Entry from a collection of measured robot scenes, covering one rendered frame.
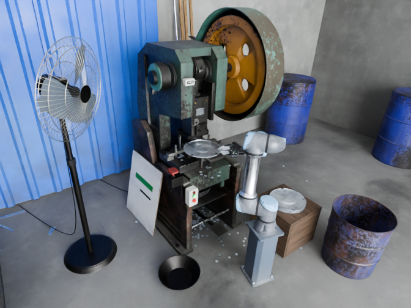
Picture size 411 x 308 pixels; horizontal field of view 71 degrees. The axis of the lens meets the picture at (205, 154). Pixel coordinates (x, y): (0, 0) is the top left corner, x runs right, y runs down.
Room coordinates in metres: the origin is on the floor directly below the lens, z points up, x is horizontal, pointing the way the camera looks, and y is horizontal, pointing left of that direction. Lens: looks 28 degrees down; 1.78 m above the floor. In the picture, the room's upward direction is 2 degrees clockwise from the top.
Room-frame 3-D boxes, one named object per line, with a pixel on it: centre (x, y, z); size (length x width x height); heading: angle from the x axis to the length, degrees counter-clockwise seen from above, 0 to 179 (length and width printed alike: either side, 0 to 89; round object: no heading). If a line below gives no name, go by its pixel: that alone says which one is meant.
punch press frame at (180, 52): (2.15, 0.19, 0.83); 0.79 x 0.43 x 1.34; 39
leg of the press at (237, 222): (2.32, -0.02, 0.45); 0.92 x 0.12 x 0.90; 39
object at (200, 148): (1.94, 0.02, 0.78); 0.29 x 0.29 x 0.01
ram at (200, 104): (2.01, 0.08, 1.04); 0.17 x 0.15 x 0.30; 39
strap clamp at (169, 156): (1.94, 0.23, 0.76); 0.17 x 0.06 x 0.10; 129
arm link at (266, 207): (1.47, -0.41, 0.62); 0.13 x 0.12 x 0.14; 75
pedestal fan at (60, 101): (1.85, 1.10, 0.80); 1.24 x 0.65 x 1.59; 39
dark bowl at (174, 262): (1.41, 0.15, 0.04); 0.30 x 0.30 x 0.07
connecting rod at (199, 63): (2.04, 0.10, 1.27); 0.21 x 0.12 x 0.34; 39
